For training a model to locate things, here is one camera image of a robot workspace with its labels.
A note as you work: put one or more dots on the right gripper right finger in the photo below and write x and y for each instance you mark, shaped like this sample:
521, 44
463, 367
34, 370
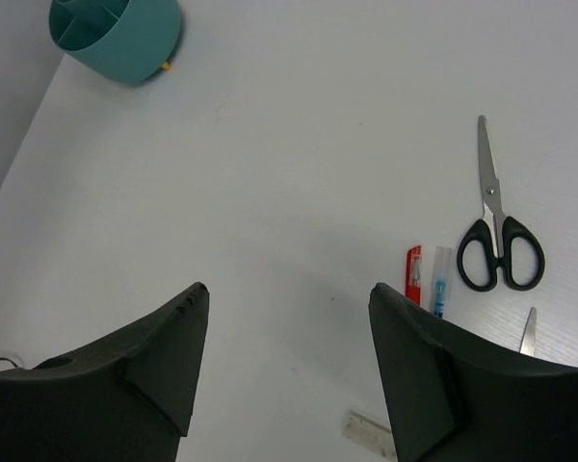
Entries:
454, 396

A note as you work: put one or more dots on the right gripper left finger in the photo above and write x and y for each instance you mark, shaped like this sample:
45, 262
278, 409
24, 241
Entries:
128, 396

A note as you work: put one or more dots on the red gel pen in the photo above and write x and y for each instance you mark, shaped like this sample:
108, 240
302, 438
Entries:
413, 274

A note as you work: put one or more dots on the lower black scissors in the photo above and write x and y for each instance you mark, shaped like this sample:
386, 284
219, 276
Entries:
528, 341

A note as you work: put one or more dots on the black scissors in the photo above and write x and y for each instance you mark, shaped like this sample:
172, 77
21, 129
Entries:
528, 341
495, 231

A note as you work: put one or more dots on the white eraser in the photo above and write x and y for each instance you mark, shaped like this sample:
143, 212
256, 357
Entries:
369, 434

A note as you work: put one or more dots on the upper black scissors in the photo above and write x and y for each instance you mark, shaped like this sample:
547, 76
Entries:
495, 231

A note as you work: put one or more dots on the teal divided pen holder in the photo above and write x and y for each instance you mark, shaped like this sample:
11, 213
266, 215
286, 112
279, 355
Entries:
124, 41

